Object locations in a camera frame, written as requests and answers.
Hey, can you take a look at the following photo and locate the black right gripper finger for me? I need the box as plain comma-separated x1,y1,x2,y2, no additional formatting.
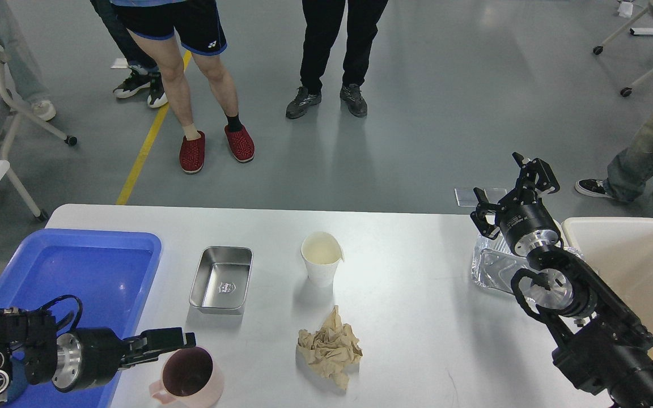
470,188,503,240
511,152,560,201

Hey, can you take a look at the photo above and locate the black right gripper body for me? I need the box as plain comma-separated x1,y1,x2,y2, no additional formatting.
497,193,561,257

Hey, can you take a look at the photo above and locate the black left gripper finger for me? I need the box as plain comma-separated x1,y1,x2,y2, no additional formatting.
118,349,168,370
129,328,196,356

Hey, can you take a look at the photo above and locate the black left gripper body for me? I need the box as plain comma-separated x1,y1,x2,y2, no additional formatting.
52,328,129,393

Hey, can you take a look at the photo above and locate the aluminium foil tray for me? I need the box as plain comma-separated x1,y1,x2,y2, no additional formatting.
472,234,577,309

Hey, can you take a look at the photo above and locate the pink mug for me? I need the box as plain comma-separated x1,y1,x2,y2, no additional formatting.
149,346,224,407

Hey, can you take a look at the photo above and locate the stainless steel rectangular tray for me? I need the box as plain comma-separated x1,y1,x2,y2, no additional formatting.
189,246,252,315

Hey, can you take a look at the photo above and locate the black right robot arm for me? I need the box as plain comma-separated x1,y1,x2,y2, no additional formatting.
470,152,653,407

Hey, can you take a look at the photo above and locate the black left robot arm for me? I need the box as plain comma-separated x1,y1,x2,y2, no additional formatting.
0,295,196,401

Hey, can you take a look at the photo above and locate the blue plastic tray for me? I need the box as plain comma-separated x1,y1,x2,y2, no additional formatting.
0,228,163,408

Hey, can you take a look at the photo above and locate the white chair base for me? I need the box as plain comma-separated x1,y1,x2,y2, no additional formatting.
593,0,653,97

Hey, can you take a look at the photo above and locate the beige plastic bin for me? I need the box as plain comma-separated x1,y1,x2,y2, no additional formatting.
562,217,653,354

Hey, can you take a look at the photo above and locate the white paper cup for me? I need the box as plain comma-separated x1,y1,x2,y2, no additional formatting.
300,231,344,287

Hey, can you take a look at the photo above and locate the crumpled brown paper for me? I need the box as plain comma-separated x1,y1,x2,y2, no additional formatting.
297,305,363,392

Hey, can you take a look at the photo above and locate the person in dark jeans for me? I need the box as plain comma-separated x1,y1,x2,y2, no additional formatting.
90,1,168,109

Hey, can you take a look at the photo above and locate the person in black trousers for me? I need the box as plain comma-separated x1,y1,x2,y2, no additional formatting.
286,0,389,120

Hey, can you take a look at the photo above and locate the white paper scrap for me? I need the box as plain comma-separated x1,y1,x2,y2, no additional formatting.
111,58,129,69

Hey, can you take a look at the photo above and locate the person in grey trousers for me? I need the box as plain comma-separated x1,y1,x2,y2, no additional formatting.
0,1,56,121

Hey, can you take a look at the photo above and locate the person in black shorts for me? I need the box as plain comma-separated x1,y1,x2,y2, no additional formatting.
111,1,256,173

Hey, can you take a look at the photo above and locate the grey office chair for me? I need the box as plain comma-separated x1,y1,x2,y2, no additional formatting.
0,6,78,159

